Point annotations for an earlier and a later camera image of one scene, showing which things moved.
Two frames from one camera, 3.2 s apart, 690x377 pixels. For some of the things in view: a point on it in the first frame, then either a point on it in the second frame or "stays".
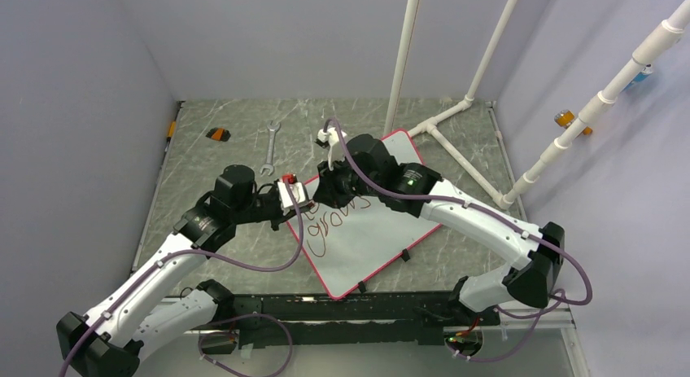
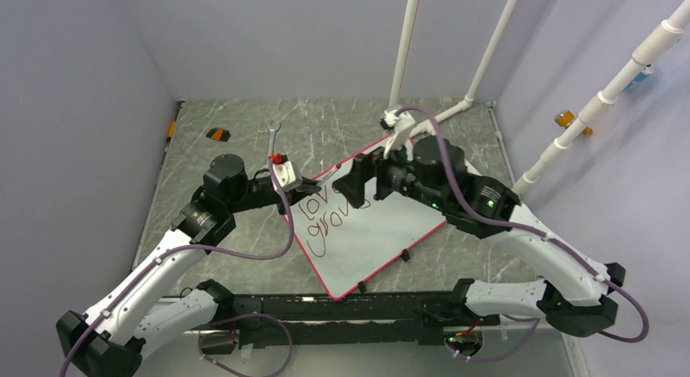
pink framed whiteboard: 353,243 stays
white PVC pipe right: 648,52 stays
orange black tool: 219,134 stays
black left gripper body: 266,209 → 278,199
